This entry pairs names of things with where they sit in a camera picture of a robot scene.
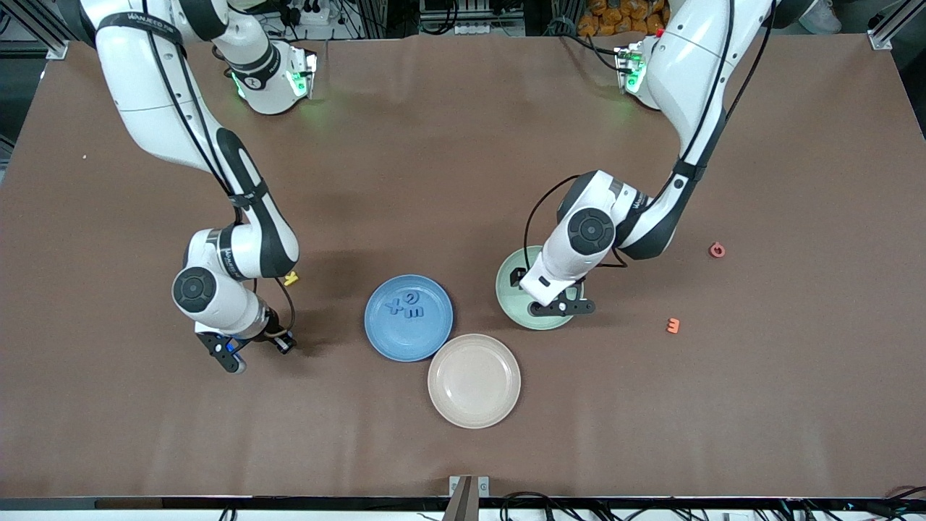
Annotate green plate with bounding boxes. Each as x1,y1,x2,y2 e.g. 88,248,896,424
496,245,585,331

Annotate beige pink plate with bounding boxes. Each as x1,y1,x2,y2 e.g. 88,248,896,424
428,334,522,430

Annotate blue plate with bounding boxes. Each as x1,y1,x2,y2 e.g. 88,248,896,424
364,274,454,363

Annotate bag of orange items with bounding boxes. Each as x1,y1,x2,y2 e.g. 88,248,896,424
577,0,670,37

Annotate white power strip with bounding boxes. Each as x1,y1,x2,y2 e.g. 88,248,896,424
279,0,330,26

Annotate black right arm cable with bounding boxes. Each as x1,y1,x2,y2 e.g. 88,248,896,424
156,0,297,334

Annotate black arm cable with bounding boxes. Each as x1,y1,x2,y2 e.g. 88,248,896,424
156,0,297,334
522,0,778,270

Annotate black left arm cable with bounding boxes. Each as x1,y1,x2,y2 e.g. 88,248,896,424
522,0,778,270

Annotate black table edge rail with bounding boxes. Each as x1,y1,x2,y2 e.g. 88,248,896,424
0,496,926,512

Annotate grey metal bracket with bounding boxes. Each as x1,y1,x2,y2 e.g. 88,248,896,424
449,475,490,521

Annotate aluminium frame post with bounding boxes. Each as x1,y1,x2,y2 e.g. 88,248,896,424
0,0,69,60
867,0,926,50

